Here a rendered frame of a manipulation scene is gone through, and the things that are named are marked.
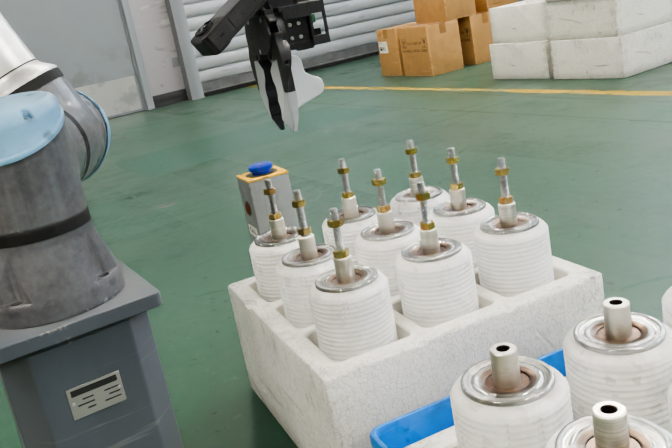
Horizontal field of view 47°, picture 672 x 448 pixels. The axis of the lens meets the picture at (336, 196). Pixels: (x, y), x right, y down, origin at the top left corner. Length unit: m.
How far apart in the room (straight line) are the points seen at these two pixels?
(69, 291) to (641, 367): 0.56
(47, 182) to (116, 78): 5.08
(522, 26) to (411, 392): 3.17
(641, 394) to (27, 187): 0.62
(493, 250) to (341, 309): 0.22
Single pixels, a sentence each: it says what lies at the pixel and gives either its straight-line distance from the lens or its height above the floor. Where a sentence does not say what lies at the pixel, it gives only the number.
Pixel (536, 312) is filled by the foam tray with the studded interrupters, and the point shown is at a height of 0.16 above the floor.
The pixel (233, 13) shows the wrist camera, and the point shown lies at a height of 0.58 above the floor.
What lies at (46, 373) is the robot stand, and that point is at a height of 0.25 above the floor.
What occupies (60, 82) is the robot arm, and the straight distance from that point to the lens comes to 1.00.
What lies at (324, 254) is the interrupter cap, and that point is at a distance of 1.01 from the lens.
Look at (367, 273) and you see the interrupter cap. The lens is 0.91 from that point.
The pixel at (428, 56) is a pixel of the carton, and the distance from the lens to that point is 4.66.
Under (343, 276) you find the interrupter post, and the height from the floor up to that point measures 0.26.
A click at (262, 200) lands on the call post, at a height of 0.28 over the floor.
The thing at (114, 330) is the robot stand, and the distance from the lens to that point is 0.88.
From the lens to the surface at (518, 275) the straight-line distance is 0.99.
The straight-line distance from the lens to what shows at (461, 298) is 0.94.
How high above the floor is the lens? 0.58
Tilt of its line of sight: 15 degrees down
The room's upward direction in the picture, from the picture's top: 11 degrees counter-clockwise
